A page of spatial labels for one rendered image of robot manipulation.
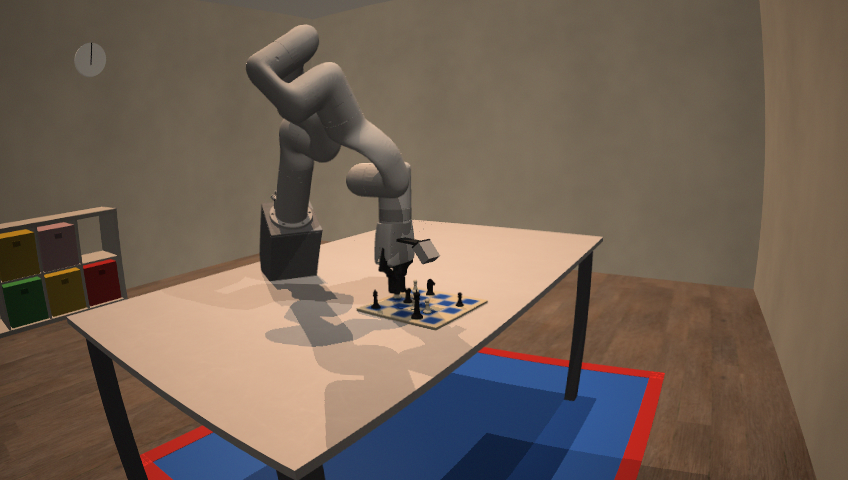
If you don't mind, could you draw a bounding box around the blue and tan chessboard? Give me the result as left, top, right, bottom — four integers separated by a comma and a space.
356, 287, 488, 330

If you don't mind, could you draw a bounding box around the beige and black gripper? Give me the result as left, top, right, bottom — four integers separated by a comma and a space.
374, 219, 415, 295

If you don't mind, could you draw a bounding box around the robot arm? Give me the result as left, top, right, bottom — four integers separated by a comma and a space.
246, 25, 412, 230

